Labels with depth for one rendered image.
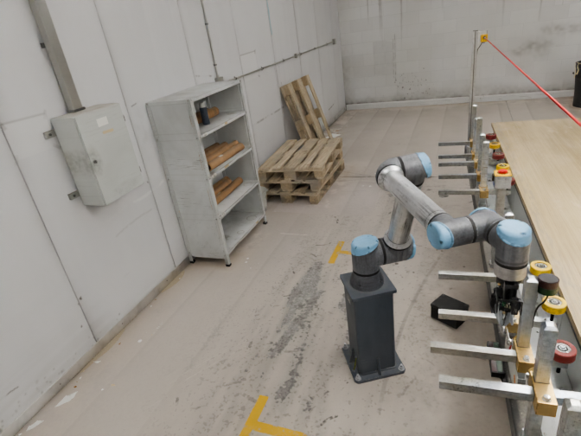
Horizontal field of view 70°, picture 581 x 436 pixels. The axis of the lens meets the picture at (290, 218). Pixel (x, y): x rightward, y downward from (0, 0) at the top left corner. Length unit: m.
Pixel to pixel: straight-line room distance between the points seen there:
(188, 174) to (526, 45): 7.12
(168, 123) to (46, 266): 1.44
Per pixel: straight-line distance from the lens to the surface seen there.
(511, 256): 1.36
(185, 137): 3.57
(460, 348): 1.68
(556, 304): 1.88
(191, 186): 3.72
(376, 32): 9.31
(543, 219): 2.50
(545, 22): 9.27
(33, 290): 3.05
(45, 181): 3.04
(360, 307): 2.37
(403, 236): 2.21
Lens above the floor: 2.00
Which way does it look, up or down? 25 degrees down
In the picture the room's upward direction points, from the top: 9 degrees counter-clockwise
